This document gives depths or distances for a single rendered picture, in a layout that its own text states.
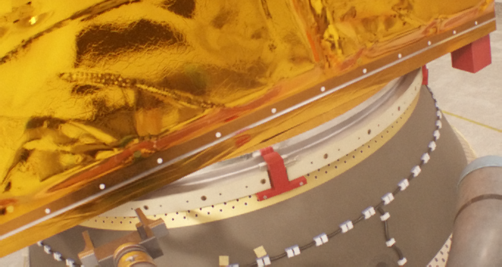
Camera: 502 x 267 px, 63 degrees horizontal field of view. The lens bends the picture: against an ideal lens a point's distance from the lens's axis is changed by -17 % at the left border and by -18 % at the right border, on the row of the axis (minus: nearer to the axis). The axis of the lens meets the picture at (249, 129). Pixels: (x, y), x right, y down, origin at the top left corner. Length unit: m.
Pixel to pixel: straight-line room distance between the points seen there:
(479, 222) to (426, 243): 0.88
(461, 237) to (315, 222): 0.70
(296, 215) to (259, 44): 0.44
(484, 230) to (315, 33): 0.77
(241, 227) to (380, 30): 0.65
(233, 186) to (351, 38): 0.48
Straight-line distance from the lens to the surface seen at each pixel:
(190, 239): 1.27
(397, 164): 1.45
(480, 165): 0.75
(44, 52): 0.98
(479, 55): 1.92
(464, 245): 0.65
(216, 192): 1.18
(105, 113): 1.01
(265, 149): 1.20
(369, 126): 1.31
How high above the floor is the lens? 2.28
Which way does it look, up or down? 24 degrees down
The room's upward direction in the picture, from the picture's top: 15 degrees counter-clockwise
